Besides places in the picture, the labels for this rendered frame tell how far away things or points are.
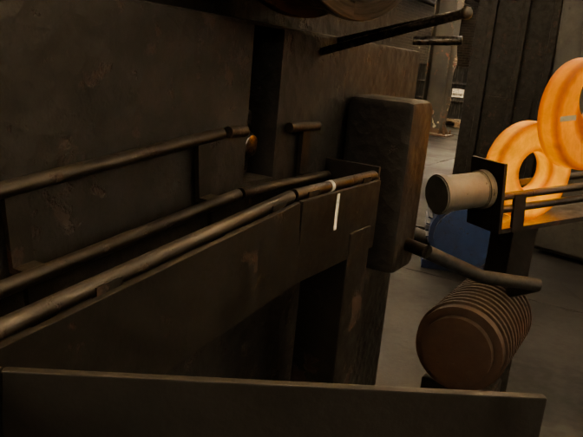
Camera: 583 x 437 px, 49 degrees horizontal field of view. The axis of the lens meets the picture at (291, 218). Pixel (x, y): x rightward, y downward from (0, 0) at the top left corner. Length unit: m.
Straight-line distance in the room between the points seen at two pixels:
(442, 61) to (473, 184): 8.62
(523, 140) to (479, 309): 0.27
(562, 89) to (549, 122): 0.04
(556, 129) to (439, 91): 8.66
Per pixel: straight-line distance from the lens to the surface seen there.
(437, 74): 9.58
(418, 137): 0.87
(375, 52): 0.97
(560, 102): 0.91
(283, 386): 0.24
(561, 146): 0.93
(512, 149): 1.01
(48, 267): 0.48
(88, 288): 0.43
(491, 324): 0.91
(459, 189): 0.95
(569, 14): 3.43
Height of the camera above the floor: 0.83
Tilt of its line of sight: 14 degrees down
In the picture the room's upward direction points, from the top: 5 degrees clockwise
